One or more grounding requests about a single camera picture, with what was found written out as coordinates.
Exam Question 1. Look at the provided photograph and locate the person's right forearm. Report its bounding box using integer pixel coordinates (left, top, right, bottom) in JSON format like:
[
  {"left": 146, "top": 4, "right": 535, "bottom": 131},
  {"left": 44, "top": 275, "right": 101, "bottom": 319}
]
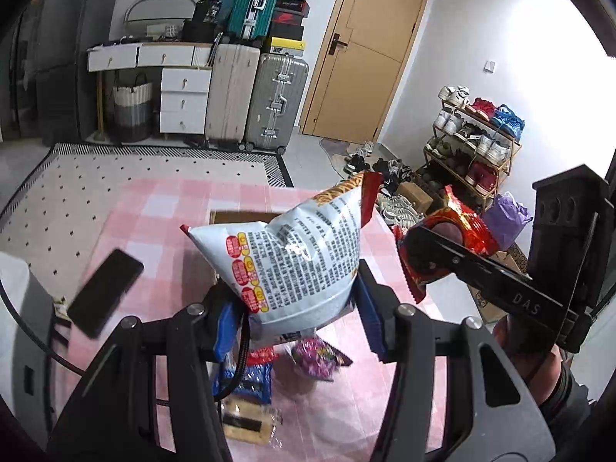
[{"left": 536, "top": 363, "right": 600, "bottom": 424}]

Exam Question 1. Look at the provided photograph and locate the scattered pile of shoes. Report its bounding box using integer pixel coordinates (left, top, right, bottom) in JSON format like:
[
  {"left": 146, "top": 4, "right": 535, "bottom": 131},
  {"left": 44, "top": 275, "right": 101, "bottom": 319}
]
[{"left": 343, "top": 141, "right": 424, "bottom": 227}]

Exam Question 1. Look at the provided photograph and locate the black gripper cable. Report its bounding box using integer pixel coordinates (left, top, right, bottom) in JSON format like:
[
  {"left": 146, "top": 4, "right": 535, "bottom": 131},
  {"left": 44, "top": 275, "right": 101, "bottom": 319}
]
[{"left": 154, "top": 315, "right": 253, "bottom": 407}]

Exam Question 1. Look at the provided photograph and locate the purple bag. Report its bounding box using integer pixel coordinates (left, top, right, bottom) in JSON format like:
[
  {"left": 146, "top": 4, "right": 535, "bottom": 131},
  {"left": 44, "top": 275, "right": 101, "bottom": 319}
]
[{"left": 481, "top": 192, "right": 534, "bottom": 251}]

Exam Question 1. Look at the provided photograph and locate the person's right hand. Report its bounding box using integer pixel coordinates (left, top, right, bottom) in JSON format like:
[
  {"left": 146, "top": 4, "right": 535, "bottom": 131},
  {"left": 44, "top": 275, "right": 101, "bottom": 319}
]
[{"left": 493, "top": 315, "right": 564, "bottom": 407}]

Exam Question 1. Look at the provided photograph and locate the large white snack packet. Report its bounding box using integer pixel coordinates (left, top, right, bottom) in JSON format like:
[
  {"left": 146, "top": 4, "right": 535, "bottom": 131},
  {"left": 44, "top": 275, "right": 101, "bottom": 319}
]
[{"left": 180, "top": 171, "right": 383, "bottom": 347}]

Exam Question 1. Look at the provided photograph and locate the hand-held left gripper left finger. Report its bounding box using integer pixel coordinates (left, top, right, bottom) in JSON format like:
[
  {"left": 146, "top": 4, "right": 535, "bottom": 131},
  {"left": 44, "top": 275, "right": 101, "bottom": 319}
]
[{"left": 45, "top": 289, "right": 251, "bottom": 462}]

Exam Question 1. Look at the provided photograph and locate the black printed bag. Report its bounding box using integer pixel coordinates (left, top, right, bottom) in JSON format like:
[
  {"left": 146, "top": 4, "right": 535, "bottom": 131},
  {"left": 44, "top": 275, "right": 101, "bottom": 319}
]
[{"left": 195, "top": 0, "right": 229, "bottom": 25}]

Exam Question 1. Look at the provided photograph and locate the silver suitcase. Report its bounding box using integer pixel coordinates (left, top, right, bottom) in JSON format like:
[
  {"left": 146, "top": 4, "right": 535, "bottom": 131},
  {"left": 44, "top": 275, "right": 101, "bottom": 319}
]
[{"left": 243, "top": 52, "right": 310, "bottom": 155}]

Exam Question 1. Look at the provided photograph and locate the wooden door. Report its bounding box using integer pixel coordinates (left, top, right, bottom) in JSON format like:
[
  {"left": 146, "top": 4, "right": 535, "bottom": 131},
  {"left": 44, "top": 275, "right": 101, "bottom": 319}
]
[{"left": 298, "top": 0, "right": 434, "bottom": 141}]

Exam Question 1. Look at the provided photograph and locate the black smartphone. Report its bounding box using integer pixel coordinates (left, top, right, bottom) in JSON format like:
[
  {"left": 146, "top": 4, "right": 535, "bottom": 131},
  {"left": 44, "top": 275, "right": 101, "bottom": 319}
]
[{"left": 66, "top": 248, "right": 145, "bottom": 339}]

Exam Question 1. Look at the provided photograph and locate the dark shoe box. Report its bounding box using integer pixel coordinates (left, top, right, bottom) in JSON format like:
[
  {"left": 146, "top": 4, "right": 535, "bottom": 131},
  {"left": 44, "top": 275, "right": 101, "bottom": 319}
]
[{"left": 267, "top": 24, "right": 306, "bottom": 39}]

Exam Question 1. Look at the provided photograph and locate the wooden shoe rack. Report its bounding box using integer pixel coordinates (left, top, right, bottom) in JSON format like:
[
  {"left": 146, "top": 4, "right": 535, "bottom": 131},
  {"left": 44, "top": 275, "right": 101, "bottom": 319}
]
[
  {"left": 433, "top": 84, "right": 526, "bottom": 193},
  {"left": 422, "top": 99, "right": 523, "bottom": 203}
]

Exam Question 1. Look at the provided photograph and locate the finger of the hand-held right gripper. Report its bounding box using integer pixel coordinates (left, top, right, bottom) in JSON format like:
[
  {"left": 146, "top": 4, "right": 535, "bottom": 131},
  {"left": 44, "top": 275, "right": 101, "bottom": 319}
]
[{"left": 407, "top": 224, "right": 576, "bottom": 328}]

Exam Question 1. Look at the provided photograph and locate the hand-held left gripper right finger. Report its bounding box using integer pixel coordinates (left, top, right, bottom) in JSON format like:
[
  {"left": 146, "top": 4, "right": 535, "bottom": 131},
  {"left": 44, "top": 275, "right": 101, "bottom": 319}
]
[{"left": 356, "top": 260, "right": 554, "bottom": 462}]

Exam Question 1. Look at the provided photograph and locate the pink checked tablecloth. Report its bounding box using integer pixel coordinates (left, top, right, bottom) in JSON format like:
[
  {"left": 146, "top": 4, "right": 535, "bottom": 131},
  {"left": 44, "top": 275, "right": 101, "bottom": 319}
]
[{"left": 53, "top": 178, "right": 446, "bottom": 458}]

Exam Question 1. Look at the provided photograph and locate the small plain cardboard box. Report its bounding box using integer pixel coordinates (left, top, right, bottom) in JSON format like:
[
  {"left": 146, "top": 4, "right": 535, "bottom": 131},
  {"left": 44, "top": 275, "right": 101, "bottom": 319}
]
[{"left": 395, "top": 182, "right": 434, "bottom": 213}]

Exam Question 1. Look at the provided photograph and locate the grey refrigerator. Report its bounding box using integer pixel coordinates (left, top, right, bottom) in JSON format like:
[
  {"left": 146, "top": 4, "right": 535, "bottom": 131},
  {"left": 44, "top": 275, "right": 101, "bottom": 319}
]
[{"left": 10, "top": 0, "right": 123, "bottom": 147}]

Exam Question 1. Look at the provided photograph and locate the beige suitcase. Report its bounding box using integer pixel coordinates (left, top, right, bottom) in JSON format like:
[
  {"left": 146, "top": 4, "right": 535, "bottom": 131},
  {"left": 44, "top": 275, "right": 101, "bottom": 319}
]
[{"left": 204, "top": 42, "right": 261, "bottom": 147}]

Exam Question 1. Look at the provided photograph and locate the yellow cracker packet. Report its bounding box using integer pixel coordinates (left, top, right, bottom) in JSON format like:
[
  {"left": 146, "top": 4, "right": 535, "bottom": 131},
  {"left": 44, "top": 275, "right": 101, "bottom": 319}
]
[{"left": 221, "top": 395, "right": 285, "bottom": 446}]

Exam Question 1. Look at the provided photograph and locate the grey doormat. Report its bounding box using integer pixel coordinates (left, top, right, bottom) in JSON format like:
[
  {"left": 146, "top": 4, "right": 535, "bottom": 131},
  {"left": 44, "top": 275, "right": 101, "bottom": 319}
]
[{"left": 320, "top": 137, "right": 381, "bottom": 179}]

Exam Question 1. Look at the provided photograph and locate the dotted cream rug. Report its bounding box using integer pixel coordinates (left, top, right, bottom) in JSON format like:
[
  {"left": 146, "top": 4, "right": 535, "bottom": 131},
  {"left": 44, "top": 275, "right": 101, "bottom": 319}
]
[{"left": 0, "top": 142, "right": 295, "bottom": 280}]

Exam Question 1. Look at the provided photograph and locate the white desk with drawers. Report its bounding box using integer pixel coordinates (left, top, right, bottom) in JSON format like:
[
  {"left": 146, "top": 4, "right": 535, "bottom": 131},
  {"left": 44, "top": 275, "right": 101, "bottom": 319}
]
[{"left": 87, "top": 41, "right": 215, "bottom": 142}]

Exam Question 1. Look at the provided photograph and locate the thin black phone cable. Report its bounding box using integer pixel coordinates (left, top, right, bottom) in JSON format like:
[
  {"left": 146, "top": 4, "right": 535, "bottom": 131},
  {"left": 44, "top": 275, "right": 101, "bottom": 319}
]
[{"left": 0, "top": 276, "right": 90, "bottom": 376}]

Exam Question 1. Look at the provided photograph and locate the white rounded appliance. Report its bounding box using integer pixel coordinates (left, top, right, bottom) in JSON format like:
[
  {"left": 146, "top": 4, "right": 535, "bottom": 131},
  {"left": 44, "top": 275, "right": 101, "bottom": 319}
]
[{"left": 0, "top": 250, "right": 55, "bottom": 448}]

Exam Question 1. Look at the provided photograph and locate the red snack packet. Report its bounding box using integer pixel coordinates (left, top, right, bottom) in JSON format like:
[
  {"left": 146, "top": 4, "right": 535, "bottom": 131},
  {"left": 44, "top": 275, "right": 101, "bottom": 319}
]
[{"left": 392, "top": 185, "right": 501, "bottom": 305}]

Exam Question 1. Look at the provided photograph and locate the printed cardboard box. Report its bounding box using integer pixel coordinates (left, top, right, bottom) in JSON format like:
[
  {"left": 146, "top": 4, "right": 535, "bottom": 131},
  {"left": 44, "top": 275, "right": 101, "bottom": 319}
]
[{"left": 467, "top": 243, "right": 530, "bottom": 325}]

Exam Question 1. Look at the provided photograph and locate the white drawer cabinet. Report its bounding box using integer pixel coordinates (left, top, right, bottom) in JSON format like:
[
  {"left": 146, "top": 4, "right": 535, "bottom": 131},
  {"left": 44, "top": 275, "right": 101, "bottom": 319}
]
[{"left": 159, "top": 67, "right": 213, "bottom": 136}]

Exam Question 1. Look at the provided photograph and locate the woven laundry basket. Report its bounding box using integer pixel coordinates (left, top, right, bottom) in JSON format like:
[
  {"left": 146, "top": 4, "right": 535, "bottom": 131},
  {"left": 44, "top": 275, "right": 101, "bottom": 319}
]
[{"left": 112, "top": 72, "right": 155, "bottom": 142}]

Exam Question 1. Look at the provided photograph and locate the blue snack packet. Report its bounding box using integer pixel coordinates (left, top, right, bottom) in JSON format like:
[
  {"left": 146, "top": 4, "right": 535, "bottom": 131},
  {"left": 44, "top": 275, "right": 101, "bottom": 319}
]
[{"left": 214, "top": 346, "right": 275, "bottom": 405}]

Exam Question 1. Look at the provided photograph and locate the teal suitcase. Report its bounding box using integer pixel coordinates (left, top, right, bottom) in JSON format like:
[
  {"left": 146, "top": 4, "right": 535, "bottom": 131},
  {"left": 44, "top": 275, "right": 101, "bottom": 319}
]
[{"left": 226, "top": 0, "right": 286, "bottom": 42}]

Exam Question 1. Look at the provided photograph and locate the yellow black shoe box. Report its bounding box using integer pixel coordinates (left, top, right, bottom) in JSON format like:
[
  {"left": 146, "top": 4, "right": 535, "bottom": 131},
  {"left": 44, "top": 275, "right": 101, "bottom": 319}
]
[{"left": 262, "top": 36, "right": 306, "bottom": 54}]

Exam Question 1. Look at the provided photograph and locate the purple snack packet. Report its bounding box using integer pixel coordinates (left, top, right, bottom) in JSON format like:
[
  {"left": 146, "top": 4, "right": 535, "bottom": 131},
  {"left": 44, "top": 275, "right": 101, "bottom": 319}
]
[{"left": 289, "top": 337, "right": 354, "bottom": 381}]

